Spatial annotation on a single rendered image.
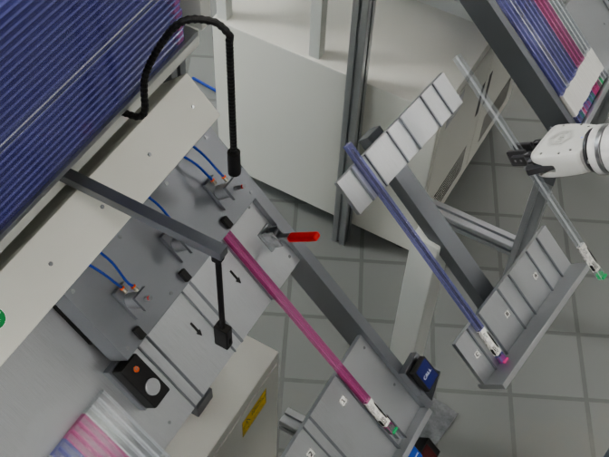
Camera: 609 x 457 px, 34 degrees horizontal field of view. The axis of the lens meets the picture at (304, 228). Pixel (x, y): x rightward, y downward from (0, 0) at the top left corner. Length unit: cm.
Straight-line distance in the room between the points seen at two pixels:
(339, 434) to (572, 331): 128
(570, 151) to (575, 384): 116
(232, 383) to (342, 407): 32
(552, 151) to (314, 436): 62
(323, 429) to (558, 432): 113
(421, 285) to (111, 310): 82
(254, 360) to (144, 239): 62
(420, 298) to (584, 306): 94
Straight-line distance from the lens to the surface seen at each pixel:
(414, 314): 208
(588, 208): 311
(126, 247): 137
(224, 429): 188
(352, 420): 169
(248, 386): 192
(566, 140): 172
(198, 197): 144
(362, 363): 170
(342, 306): 167
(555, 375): 274
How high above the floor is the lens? 231
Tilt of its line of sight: 53 degrees down
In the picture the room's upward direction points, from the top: 3 degrees clockwise
